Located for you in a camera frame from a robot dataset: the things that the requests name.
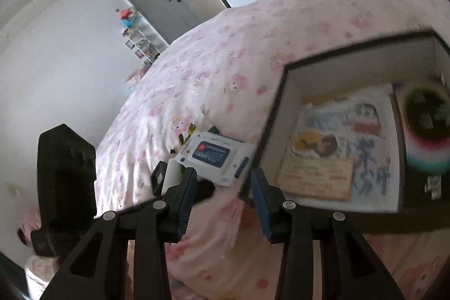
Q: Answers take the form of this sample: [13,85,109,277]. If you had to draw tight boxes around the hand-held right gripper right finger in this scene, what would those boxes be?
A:
[249,168,409,300]

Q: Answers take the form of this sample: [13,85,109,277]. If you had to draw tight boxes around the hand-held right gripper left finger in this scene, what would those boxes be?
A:
[39,166,199,300]

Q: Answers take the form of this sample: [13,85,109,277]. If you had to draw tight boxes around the white blue wet wipes pack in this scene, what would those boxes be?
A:
[174,130,258,187]

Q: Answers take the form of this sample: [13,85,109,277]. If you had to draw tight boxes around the cartoon figure sticker card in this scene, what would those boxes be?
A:
[291,130,339,159]

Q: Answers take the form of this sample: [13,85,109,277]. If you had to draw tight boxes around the cartoon picture frame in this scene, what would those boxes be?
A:
[277,85,402,213]

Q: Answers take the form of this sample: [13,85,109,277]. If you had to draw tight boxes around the black book with rainbow rim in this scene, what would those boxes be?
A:
[394,79,450,213]

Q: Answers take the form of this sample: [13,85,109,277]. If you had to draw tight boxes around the white box with black face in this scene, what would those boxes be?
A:
[150,161,184,197]

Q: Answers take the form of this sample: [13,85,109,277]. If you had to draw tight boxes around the yellow green snack packet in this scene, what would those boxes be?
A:
[177,122,198,146]

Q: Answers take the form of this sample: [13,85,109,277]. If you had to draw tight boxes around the pink toys on floor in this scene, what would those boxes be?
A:
[124,66,149,94]

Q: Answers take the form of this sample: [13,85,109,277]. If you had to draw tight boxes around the pink printed blanket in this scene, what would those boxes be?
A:
[93,0,450,300]

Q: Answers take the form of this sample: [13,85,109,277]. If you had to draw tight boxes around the white shelf rack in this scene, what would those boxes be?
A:
[124,18,170,66]

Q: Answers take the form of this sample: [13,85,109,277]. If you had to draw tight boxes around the red blue plush toy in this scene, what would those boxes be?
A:
[117,6,140,29]

